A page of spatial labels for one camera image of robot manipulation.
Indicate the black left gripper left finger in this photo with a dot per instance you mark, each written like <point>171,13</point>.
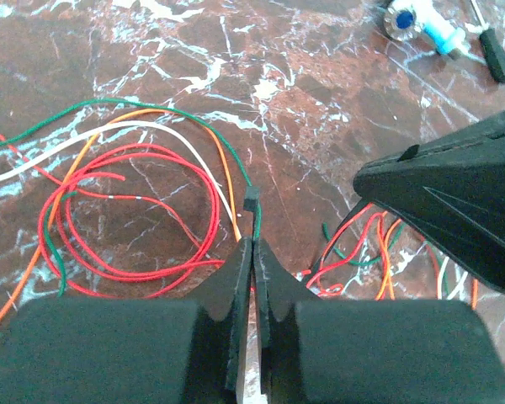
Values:
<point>88,350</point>

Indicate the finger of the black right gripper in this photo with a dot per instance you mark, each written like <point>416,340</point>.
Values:
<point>452,191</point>

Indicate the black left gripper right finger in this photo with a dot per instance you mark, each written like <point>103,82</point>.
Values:
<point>366,351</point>

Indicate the black handle screwdriver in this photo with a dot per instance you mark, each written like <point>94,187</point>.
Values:
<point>493,51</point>

